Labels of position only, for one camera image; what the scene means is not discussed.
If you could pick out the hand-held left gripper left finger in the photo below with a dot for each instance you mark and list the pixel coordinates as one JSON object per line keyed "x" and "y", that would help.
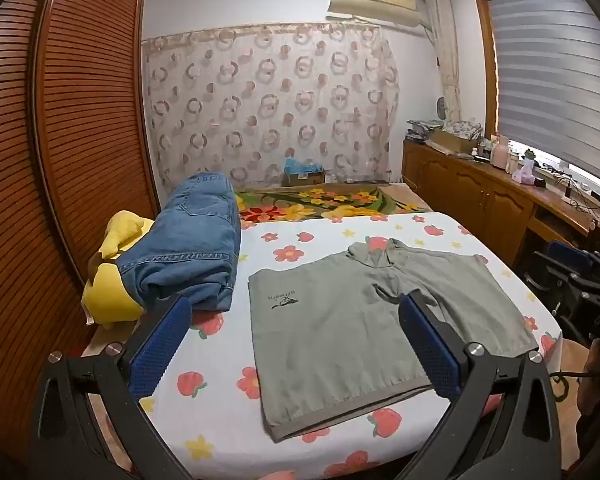
{"x": 155, "y": 347}

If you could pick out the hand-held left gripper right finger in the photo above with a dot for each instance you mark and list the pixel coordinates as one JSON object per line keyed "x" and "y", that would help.
{"x": 430, "y": 352}

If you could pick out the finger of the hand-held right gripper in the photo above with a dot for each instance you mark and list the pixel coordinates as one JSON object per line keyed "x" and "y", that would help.
{"x": 567, "y": 252}

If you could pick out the grey garment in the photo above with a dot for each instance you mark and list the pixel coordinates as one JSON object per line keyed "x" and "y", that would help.
{"x": 330, "y": 335}

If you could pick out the white flower print bedsheet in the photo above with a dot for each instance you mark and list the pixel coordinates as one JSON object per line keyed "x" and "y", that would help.
{"x": 220, "y": 360}

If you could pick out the green capped bottle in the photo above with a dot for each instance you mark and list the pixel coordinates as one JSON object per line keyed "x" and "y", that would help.
{"x": 529, "y": 160}

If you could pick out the wooden cabinet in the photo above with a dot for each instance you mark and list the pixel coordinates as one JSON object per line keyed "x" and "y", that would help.
{"x": 480, "y": 195}

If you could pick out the blue jeans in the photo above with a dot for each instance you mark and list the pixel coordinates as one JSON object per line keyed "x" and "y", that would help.
{"x": 190, "y": 240}

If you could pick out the pink bottle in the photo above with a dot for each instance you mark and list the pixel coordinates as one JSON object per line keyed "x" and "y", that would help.
{"x": 501, "y": 152}

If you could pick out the open cardboard box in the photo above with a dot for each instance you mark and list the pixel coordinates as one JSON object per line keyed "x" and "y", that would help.
{"x": 452, "y": 141}

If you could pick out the brown floral blanket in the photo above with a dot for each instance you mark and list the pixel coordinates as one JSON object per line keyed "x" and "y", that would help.
{"x": 330, "y": 202}

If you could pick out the grey window blind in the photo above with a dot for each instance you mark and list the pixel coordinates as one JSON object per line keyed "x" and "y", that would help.
{"x": 555, "y": 70}

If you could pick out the stack of papers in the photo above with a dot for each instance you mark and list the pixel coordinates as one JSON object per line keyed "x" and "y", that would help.
{"x": 422, "y": 129}

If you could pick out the small cardboard box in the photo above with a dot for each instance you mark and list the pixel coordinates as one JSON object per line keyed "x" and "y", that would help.
{"x": 305, "y": 179}

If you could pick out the beige window drape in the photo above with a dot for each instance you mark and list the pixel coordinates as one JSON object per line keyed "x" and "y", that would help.
{"x": 447, "y": 60}

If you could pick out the blue plastic bag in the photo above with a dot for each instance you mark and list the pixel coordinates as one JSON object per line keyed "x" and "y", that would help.
{"x": 300, "y": 166}

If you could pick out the wooden louvred wardrobe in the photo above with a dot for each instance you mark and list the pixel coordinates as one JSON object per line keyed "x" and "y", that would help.
{"x": 80, "y": 110}

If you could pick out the grey round wall fixture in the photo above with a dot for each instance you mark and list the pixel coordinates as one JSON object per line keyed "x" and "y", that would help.
{"x": 441, "y": 109}

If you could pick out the wooden window frame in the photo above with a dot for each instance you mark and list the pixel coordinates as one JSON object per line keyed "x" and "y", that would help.
{"x": 487, "y": 60}

